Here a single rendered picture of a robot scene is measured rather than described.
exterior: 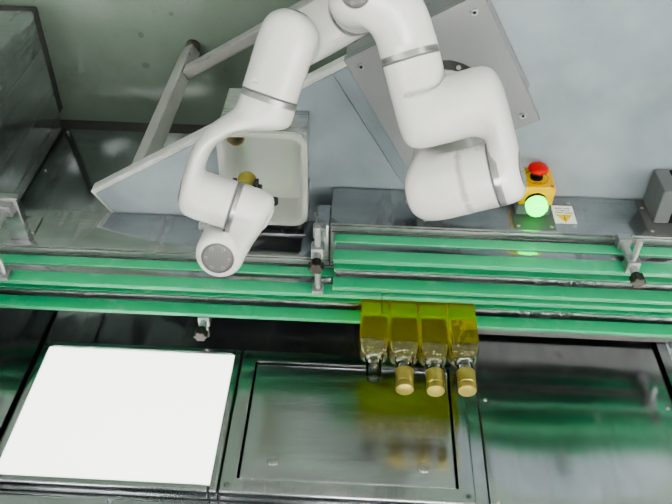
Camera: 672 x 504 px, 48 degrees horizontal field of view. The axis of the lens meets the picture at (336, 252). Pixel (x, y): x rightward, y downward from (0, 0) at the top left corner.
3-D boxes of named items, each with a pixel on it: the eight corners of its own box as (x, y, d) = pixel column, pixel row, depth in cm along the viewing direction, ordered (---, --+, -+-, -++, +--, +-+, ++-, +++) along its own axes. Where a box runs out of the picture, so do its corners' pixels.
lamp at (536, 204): (522, 210, 152) (524, 219, 149) (526, 192, 149) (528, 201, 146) (544, 211, 152) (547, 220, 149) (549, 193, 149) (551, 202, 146)
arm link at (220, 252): (212, 185, 108) (276, 206, 109) (225, 161, 117) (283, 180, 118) (187, 272, 114) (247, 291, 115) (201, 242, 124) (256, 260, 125)
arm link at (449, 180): (400, 131, 119) (395, 187, 106) (482, 109, 115) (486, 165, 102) (418, 180, 124) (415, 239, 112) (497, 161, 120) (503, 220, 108)
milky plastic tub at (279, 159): (230, 198, 162) (224, 223, 156) (222, 107, 147) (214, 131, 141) (310, 201, 162) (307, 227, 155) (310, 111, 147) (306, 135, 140)
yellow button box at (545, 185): (510, 192, 158) (515, 214, 152) (516, 163, 153) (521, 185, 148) (543, 194, 158) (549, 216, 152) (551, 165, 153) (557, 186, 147)
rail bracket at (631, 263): (609, 241, 149) (625, 288, 139) (619, 213, 145) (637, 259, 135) (629, 242, 149) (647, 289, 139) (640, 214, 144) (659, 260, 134)
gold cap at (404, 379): (394, 377, 143) (394, 395, 139) (395, 365, 140) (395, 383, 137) (413, 377, 143) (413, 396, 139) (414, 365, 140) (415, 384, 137)
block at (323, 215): (314, 238, 161) (312, 260, 155) (314, 203, 154) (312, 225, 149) (331, 239, 160) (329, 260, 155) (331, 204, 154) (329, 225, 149)
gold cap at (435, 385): (424, 378, 143) (425, 397, 139) (426, 366, 140) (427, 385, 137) (442, 379, 143) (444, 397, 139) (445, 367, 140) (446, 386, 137)
